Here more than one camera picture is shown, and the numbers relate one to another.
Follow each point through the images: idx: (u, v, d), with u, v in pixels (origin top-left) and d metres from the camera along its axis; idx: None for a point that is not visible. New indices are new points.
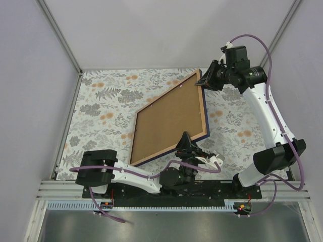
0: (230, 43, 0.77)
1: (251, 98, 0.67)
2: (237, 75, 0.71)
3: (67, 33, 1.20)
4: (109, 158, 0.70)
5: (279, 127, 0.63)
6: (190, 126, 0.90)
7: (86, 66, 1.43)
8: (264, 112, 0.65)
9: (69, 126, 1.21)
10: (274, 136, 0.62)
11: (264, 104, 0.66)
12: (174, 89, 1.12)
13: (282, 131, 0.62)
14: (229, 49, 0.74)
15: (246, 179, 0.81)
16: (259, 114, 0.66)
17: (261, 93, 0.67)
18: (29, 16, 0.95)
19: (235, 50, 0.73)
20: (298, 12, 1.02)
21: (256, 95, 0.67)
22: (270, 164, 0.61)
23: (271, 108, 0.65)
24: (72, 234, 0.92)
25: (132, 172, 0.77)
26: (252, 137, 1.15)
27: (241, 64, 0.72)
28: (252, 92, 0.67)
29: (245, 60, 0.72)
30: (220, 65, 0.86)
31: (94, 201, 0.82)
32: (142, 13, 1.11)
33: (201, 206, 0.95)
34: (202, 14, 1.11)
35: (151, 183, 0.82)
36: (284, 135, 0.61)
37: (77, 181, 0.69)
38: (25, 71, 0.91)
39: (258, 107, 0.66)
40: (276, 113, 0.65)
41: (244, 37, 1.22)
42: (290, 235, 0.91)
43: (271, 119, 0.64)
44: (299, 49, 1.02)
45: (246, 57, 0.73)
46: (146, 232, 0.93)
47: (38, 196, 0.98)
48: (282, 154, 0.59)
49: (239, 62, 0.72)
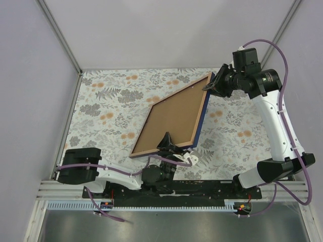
0: (242, 47, 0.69)
1: (262, 106, 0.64)
2: (248, 79, 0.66)
3: (67, 33, 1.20)
4: (93, 156, 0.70)
5: (290, 141, 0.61)
6: (185, 131, 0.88)
7: (86, 66, 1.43)
8: (274, 123, 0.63)
9: (69, 126, 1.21)
10: (284, 150, 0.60)
11: (276, 114, 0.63)
12: (180, 91, 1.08)
13: (292, 145, 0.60)
14: (238, 52, 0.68)
15: (246, 180, 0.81)
16: (269, 124, 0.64)
17: (273, 102, 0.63)
18: (29, 16, 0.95)
19: (246, 52, 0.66)
20: (298, 11, 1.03)
21: (269, 104, 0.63)
22: (276, 176, 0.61)
23: (282, 119, 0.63)
24: (72, 234, 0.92)
25: (116, 170, 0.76)
26: (252, 137, 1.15)
27: (252, 68, 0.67)
28: (264, 101, 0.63)
29: (255, 63, 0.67)
30: (229, 70, 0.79)
31: (93, 201, 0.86)
32: (142, 13, 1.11)
33: (201, 206, 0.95)
34: (201, 14, 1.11)
35: (132, 180, 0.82)
36: (294, 150, 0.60)
37: (60, 179, 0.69)
38: (25, 71, 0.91)
39: (269, 117, 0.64)
40: (287, 125, 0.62)
41: (244, 37, 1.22)
42: (290, 235, 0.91)
43: (281, 131, 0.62)
44: (299, 49, 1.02)
45: (256, 61, 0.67)
46: (146, 232, 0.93)
47: (38, 196, 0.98)
48: (289, 170, 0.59)
49: (250, 65, 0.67)
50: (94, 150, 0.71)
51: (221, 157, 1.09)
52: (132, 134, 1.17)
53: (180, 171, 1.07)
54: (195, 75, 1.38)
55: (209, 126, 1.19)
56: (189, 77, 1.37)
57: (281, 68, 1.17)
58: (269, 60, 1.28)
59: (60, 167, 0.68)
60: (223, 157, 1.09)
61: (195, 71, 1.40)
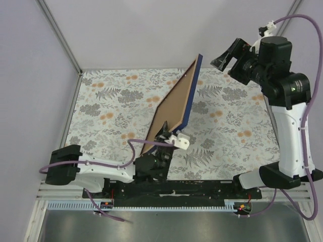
0: (273, 24, 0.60)
1: (282, 118, 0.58)
2: (272, 85, 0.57)
3: (67, 33, 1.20)
4: (73, 152, 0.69)
5: (303, 159, 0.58)
6: (177, 113, 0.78)
7: (86, 66, 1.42)
8: (293, 139, 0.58)
9: (69, 126, 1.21)
10: (295, 168, 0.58)
11: (297, 130, 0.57)
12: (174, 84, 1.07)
13: (305, 164, 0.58)
14: (268, 43, 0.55)
15: (246, 180, 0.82)
16: (285, 138, 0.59)
17: (297, 116, 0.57)
18: (29, 15, 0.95)
19: (278, 47, 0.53)
20: (300, 9, 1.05)
21: (291, 118, 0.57)
22: (281, 187, 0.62)
23: (302, 135, 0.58)
24: (72, 234, 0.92)
25: (99, 163, 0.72)
26: (252, 137, 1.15)
27: (281, 67, 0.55)
28: (286, 114, 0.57)
29: (286, 62, 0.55)
30: (251, 54, 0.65)
31: (92, 202, 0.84)
32: (142, 13, 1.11)
33: (201, 206, 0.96)
34: (202, 14, 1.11)
35: (122, 173, 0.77)
36: (305, 169, 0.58)
37: (47, 180, 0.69)
38: (25, 70, 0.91)
39: (288, 131, 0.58)
40: (306, 142, 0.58)
41: (245, 37, 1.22)
42: (290, 235, 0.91)
43: (298, 148, 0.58)
44: (299, 48, 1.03)
45: (288, 59, 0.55)
46: (146, 232, 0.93)
47: (38, 196, 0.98)
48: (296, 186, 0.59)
49: (279, 65, 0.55)
50: (73, 147, 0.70)
51: (221, 157, 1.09)
52: (131, 134, 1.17)
53: (180, 171, 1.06)
54: None
55: (209, 126, 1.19)
56: None
57: None
58: None
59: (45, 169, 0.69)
60: (224, 157, 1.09)
61: None
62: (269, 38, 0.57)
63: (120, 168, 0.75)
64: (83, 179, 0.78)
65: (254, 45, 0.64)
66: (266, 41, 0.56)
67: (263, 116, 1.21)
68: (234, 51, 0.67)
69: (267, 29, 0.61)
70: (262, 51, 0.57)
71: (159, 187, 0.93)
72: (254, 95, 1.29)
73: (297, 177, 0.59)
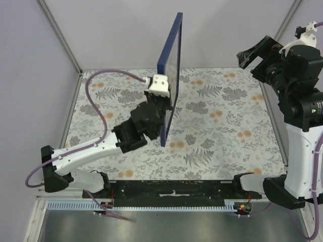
0: (313, 26, 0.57)
1: (297, 139, 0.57)
2: (291, 103, 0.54)
3: (67, 33, 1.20)
4: (44, 155, 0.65)
5: (312, 182, 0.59)
6: None
7: (86, 66, 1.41)
8: (305, 162, 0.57)
9: (69, 126, 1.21)
10: (303, 190, 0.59)
11: (310, 154, 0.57)
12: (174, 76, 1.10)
13: (313, 187, 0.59)
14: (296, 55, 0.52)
15: (247, 182, 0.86)
16: (297, 159, 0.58)
17: (313, 139, 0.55)
18: (29, 15, 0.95)
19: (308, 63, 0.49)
20: (299, 10, 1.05)
21: (306, 141, 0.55)
22: (285, 204, 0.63)
23: (314, 160, 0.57)
24: (72, 234, 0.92)
25: (72, 150, 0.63)
26: (252, 137, 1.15)
27: (306, 84, 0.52)
28: (302, 136, 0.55)
29: (313, 79, 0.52)
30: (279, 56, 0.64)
31: (95, 201, 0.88)
32: (142, 13, 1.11)
33: (201, 206, 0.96)
34: (202, 14, 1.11)
35: (103, 146, 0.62)
36: (312, 192, 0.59)
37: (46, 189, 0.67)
38: (25, 70, 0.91)
39: (301, 153, 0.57)
40: (317, 166, 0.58)
41: (245, 36, 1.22)
42: (290, 235, 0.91)
43: (308, 172, 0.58)
44: None
45: (316, 76, 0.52)
46: (146, 232, 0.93)
47: (38, 196, 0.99)
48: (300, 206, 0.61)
49: (303, 83, 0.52)
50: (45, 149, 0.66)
51: (221, 157, 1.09)
52: None
53: (180, 171, 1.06)
54: (195, 75, 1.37)
55: (209, 126, 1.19)
56: (189, 77, 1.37)
57: None
58: None
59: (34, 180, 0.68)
60: (224, 158, 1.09)
61: (195, 71, 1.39)
62: (298, 47, 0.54)
63: (97, 143, 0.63)
64: (81, 178, 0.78)
65: (284, 48, 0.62)
66: (295, 52, 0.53)
67: (263, 116, 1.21)
68: (260, 49, 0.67)
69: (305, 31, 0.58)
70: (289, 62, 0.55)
71: (160, 187, 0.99)
72: (254, 95, 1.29)
73: (302, 198, 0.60)
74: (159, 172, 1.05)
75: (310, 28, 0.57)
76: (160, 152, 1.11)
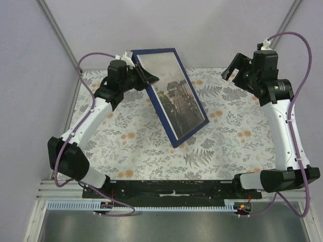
0: (267, 40, 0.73)
1: (271, 114, 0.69)
2: (260, 86, 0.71)
3: (67, 33, 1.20)
4: (56, 144, 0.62)
5: (295, 152, 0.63)
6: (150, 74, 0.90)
7: (86, 66, 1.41)
8: (282, 131, 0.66)
9: (69, 126, 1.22)
10: (288, 159, 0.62)
11: (284, 123, 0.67)
12: (188, 95, 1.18)
13: (297, 156, 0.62)
14: (259, 53, 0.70)
15: (247, 181, 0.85)
16: (277, 132, 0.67)
17: (282, 110, 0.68)
18: (30, 16, 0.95)
19: (266, 58, 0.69)
20: (299, 11, 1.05)
21: (277, 112, 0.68)
22: (276, 184, 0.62)
23: (290, 129, 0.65)
24: (72, 234, 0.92)
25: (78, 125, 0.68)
26: (252, 137, 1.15)
27: (269, 73, 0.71)
28: (273, 108, 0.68)
29: (273, 69, 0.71)
30: (250, 65, 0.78)
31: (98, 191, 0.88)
32: (142, 13, 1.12)
33: (201, 206, 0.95)
34: (202, 14, 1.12)
35: (99, 108, 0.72)
36: (298, 161, 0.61)
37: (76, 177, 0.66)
38: (25, 70, 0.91)
39: (277, 125, 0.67)
40: (294, 135, 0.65)
41: (245, 36, 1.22)
42: (289, 235, 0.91)
43: (288, 141, 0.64)
44: (300, 48, 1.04)
45: (275, 67, 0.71)
46: (146, 232, 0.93)
47: (38, 196, 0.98)
48: (292, 180, 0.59)
49: (267, 71, 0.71)
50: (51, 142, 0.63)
51: (221, 157, 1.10)
52: (132, 134, 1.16)
53: (180, 171, 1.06)
54: (195, 75, 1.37)
55: (209, 126, 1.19)
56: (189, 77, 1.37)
57: (282, 67, 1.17)
58: None
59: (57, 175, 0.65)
60: (224, 158, 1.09)
61: (195, 71, 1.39)
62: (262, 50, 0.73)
63: (93, 107, 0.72)
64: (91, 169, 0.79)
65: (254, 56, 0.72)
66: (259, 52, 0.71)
67: (263, 116, 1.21)
68: (235, 62, 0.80)
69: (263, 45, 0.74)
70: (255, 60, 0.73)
71: (160, 187, 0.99)
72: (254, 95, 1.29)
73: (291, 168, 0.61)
74: (159, 172, 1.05)
75: (264, 42, 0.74)
76: (160, 152, 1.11)
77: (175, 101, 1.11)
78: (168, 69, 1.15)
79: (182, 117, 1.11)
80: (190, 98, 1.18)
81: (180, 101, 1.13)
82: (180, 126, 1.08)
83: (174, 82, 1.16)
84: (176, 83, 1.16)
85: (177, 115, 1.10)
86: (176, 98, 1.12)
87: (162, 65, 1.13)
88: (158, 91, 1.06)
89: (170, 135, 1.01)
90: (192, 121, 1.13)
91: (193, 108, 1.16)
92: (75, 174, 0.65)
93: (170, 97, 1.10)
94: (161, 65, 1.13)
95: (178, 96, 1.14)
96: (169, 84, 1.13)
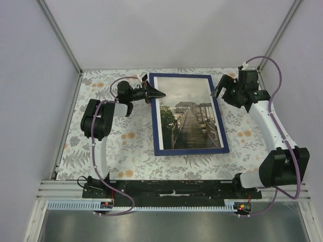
0: (246, 64, 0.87)
1: (255, 112, 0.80)
2: (244, 95, 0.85)
3: (67, 33, 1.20)
4: (95, 104, 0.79)
5: (281, 136, 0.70)
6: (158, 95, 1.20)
7: (86, 66, 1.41)
8: (266, 121, 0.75)
9: (69, 126, 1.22)
10: (275, 142, 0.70)
11: (267, 116, 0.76)
12: (207, 118, 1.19)
13: (283, 138, 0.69)
14: (242, 71, 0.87)
15: (247, 180, 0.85)
16: (263, 124, 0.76)
17: (263, 107, 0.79)
18: (29, 16, 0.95)
19: (247, 72, 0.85)
20: (298, 11, 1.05)
21: (260, 109, 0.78)
22: (272, 168, 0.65)
23: (272, 119, 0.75)
24: (72, 234, 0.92)
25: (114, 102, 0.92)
26: (252, 137, 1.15)
27: (251, 85, 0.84)
28: (255, 107, 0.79)
29: (254, 83, 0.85)
30: (234, 84, 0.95)
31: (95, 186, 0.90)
32: (142, 13, 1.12)
33: (201, 206, 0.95)
34: (202, 14, 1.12)
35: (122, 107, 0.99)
36: (285, 141, 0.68)
37: (105, 133, 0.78)
38: (25, 70, 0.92)
39: (262, 118, 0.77)
40: (277, 123, 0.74)
41: (245, 36, 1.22)
42: (290, 235, 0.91)
43: (273, 128, 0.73)
44: (300, 48, 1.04)
45: (256, 80, 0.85)
46: (146, 232, 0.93)
47: (38, 196, 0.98)
48: (283, 159, 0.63)
49: (249, 83, 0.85)
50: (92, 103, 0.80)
51: (221, 157, 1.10)
52: (132, 134, 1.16)
53: (180, 171, 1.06)
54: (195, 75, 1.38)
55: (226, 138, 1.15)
56: None
57: (282, 67, 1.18)
58: (270, 59, 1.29)
59: (92, 135, 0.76)
60: (224, 157, 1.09)
61: (195, 71, 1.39)
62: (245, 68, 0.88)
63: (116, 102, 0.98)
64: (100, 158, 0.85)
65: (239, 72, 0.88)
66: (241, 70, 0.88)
67: None
68: (222, 83, 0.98)
69: (243, 67, 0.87)
70: (240, 77, 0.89)
71: (160, 187, 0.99)
72: None
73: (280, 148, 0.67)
74: (159, 172, 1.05)
75: (244, 64, 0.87)
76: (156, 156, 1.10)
77: (181, 117, 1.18)
78: (187, 92, 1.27)
79: (184, 134, 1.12)
80: (209, 120, 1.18)
81: (188, 119, 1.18)
82: (173, 140, 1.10)
83: (190, 103, 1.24)
84: (193, 104, 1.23)
85: (177, 129, 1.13)
86: (183, 115, 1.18)
87: (180, 87, 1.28)
88: (163, 105, 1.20)
89: (156, 138, 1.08)
90: (198, 142, 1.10)
91: (206, 130, 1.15)
92: (104, 131, 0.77)
93: (176, 112, 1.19)
94: (177, 86, 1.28)
95: (189, 115, 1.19)
96: (181, 103, 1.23)
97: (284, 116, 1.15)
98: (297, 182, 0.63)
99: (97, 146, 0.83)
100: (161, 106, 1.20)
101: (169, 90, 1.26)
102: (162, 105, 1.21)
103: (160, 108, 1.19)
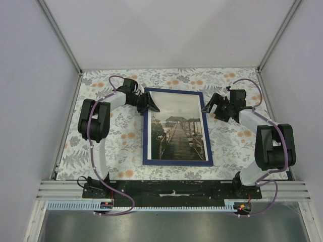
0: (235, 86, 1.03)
1: (242, 117, 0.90)
2: (233, 110, 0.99)
3: (67, 33, 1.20)
4: (89, 104, 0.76)
5: (265, 120, 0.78)
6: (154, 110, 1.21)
7: (86, 66, 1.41)
8: (251, 117, 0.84)
9: (69, 126, 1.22)
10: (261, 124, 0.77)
11: (251, 113, 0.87)
12: (195, 132, 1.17)
13: (266, 120, 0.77)
14: (232, 91, 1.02)
15: (246, 178, 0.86)
16: (249, 121, 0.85)
17: (248, 110, 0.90)
18: (29, 16, 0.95)
19: (236, 92, 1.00)
20: (298, 11, 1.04)
21: (245, 112, 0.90)
22: (262, 141, 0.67)
23: (256, 115, 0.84)
24: (72, 234, 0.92)
25: (110, 96, 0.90)
26: (252, 137, 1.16)
27: (239, 102, 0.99)
28: (241, 113, 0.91)
29: (242, 100, 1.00)
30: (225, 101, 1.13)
31: (92, 187, 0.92)
32: (142, 13, 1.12)
33: (201, 206, 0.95)
34: (202, 15, 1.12)
35: (118, 94, 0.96)
36: (268, 121, 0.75)
37: (104, 135, 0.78)
38: (25, 71, 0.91)
39: (248, 117, 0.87)
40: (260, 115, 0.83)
41: (245, 37, 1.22)
42: (290, 235, 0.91)
43: (257, 118, 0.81)
44: (299, 48, 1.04)
45: (244, 99, 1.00)
46: (146, 232, 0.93)
47: (38, 196, 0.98)
48: (270, 133, 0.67)
49: (237, 101, 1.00)
50: (87, 103, 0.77)
51: (221, 157, 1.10)
52: (132, 134, 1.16)
53: (180, 171, 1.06)
54: (195, 75, 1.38)
55: (224, 140, 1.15)
56: (189, 77, 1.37)
57: (282, 67, 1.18)
58: (270, 59, 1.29)
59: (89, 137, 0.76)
60: (223, 158, 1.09)
61: (195, 71, 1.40)
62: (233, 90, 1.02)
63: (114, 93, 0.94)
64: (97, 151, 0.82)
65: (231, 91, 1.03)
66: (232, 90, 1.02)
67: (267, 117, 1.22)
68: (214, 101, 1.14)
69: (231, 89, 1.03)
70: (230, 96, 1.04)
71: (160, 187, 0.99)
72: (254, 95, 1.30)
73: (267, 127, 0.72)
74: (159, 172, 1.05)
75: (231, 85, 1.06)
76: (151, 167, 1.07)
77: (170, 130, 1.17)
78: (177, 107, 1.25)
79: (172, 146, 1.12)
80: (197, 134, 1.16)
81: (177, 133, 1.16)
82: (161, 151, 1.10)
83: (179, 116, 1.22)
84: (182, 119, 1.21)
85: (165, 142, 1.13)
86: (172, 129, 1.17)
87: (174, 104, 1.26)
88: (154, 119, 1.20)
89: (145, 149, 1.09)
90: (185, 154, 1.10)
91: (193, 144, 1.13)
92: (102, 133, 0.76)
93: (165, 125, 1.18)
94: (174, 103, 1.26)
95: (177, 129, 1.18)
96: (171, 117, 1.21)
97: (284, 116, 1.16)
98: (285, 154, 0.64)
99: (95, 147, 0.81)
100: (152, 119, 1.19)
101: (169, 101, 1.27)
102: (154, 118, 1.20)
103: (151, 122, 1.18)
